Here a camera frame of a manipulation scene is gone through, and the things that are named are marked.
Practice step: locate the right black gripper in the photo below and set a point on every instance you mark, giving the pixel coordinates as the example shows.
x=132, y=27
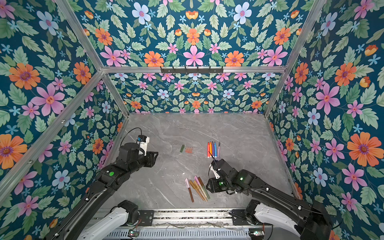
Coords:
x=213, y=188

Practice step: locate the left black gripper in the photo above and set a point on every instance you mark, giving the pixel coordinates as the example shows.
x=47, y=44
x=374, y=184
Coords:
x=151, y=157

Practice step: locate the pink pen green cap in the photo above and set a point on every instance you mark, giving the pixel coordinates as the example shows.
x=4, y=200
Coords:
x=218, y=149

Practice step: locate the dark green pen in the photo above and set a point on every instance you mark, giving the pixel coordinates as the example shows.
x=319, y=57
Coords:
x=204, y=188

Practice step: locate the blue highlighter pen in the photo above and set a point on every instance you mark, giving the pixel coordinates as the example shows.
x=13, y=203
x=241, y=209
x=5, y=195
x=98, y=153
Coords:
x=215, y=145

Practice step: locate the orange highlighter pen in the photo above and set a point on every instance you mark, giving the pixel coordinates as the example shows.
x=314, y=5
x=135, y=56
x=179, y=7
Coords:
x=210, y=149

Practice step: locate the red highlighter pen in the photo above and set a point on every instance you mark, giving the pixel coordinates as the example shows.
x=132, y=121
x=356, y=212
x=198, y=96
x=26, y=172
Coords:
x=208, y=150

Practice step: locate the purple highlighter pen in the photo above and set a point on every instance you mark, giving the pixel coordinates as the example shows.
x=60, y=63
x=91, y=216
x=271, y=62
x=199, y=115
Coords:
x=213, y=154

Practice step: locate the red pen cap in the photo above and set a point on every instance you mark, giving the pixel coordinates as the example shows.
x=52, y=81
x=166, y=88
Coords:
x=188, y=149

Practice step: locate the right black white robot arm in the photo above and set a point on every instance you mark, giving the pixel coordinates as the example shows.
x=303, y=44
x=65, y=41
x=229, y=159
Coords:
x=308, y=221

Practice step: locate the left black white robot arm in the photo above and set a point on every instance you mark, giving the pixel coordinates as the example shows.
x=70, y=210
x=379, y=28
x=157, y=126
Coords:
x=132, y=157

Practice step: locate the beige pen pink cap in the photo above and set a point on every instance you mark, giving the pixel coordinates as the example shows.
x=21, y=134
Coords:
x=196, y=178

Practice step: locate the tan brown pen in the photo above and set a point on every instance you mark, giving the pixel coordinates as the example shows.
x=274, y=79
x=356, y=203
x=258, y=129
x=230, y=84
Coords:
x=200, y=189

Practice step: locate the brown pen tan cap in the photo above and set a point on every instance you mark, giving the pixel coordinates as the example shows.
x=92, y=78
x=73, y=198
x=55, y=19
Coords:
x=196, y=189

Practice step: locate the brown pen pink cap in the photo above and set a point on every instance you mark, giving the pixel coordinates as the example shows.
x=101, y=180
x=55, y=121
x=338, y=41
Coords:
x=189, y=189

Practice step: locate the right small circuit board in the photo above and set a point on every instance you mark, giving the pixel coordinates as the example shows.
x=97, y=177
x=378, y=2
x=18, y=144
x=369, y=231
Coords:
x=256, y=234

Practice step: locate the small circuit board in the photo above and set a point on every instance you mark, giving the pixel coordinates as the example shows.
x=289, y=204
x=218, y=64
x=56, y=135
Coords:
x=133, y=234
x=256, y=234

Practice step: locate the left small circuit board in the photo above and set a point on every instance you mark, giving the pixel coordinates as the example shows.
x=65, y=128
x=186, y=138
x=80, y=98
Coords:
x=133, y=234

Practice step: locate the black hook rack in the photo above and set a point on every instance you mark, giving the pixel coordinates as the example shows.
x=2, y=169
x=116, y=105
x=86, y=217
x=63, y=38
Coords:
x=191, y=70

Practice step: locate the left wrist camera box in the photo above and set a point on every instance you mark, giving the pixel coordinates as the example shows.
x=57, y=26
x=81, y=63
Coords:
x=143, y=142

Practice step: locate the aluminium front rail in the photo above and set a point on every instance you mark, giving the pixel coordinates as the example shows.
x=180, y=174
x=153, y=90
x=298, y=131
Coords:
x=126, y=216

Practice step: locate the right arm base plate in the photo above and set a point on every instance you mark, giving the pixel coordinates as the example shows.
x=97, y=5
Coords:
x=239, y=219

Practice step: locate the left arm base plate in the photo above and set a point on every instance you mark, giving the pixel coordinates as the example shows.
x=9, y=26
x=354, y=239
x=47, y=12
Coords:
x=144, y=218

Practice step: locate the white slotted cable duct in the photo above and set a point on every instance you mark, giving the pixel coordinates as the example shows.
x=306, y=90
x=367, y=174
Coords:
x=180, y=234

